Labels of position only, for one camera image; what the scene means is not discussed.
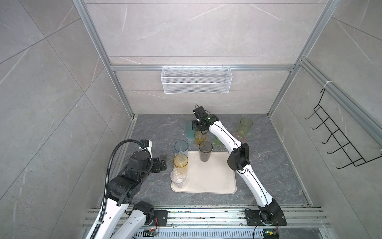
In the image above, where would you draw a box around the black wire hook rack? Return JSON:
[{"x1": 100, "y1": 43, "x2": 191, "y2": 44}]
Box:
[{"x1": 304, "y1": 88, "x2": 382, "y2": 169}]

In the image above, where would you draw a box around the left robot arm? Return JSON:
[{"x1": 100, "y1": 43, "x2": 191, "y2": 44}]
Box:
[{"x1": 86, "y1": 149, "x2": 167, "y2": 239}]

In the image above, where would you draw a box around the tall grey glass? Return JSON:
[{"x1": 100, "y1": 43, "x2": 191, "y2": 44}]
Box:
[{"x1": 199, "y1": 141, "x2": 213, "y2": 162}]

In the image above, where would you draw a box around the tall green glass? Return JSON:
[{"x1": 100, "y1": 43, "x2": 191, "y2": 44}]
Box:
[{"x1": 238, "y1": 118, "x2": 253, "y2": 135}]

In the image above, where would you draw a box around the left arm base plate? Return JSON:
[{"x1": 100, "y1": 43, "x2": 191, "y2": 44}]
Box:
[{"x1": 153, "y1": 210, "x2": 169, "y2": 227}]

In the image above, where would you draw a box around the tall blue glass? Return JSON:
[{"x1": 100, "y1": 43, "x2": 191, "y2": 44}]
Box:
[{"x1": 174, "y1": 140, "x2": 189, "y2": 156}]

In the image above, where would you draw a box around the short clear glass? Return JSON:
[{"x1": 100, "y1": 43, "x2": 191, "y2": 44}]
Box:
[{"x1": 170, "y1": 169, "x2": 187, "y2": 189}]

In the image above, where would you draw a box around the beige tray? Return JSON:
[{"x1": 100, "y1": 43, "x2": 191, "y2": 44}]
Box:
[{"x1": 171, "y1": 151, "x2": 237, "y2": 194}]

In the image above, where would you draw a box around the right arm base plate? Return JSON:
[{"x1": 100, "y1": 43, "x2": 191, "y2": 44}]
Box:
[{"x1": 243, "y1": 208, "x2": 287, "y2": 226}]

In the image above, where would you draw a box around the short pink glass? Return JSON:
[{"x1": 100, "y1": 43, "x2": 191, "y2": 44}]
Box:
[{"x1": 233, "y1": 132, "x2": 246, "y2": 143}]

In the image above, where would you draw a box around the tall teal glass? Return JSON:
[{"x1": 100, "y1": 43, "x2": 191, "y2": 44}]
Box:
[{"x1": 186, "y1": 121, "x2": 195, "y2": 139}]

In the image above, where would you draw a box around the white wire basket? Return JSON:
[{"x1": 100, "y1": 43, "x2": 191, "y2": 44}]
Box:
[{"x1": 161, "y1": 66, "x2": 233, "y2": 94}]

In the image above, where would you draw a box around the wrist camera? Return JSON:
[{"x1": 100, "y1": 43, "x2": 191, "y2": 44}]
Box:
[
  {"x1": 193, "y1": 106, "x2": 208, "y2": 120},
  {"x1": 140, "y1": 139, "x2": 152, "y2": 157}
]

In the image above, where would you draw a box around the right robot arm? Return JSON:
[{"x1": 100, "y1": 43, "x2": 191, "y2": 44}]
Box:
[{"x1": 192, "y1": 108, "x2": 287, "y2": 226}]

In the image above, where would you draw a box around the aluminium rail frame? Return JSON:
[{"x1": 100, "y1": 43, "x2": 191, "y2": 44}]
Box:
[{"x1": 80, "y1": 205, "x2": 329, "y2": 239}]

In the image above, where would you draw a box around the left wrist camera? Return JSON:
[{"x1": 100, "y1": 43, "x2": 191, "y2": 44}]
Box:
[{"x1": 140, "y1": 139, "x2": 152, "y2": 157}]

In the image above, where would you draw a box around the short green glass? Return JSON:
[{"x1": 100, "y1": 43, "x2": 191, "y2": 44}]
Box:
[{"x1": 213, "y1": 136, "x2": 222, "y2": 147}]

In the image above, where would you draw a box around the short amber glass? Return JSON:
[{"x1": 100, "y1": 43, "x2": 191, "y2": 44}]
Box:
[{"x1": 194, "y1": 131, "x2": 207, "y2": 145}]

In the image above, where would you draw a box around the tall amber glass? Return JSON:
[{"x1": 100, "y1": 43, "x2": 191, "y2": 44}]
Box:
[{"x1": 173, "y1": 154, "x2": 189, "y2": 172}]

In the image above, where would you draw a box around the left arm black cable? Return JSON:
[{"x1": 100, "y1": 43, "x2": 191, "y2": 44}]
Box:
[{"x1": 89, "y1": 139, "x2": 144, "y2": 239}]

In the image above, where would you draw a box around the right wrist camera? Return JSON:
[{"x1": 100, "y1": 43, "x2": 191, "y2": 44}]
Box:
[{"x1": 193, "y1": 106, "x2": 208, "y2": 120}]

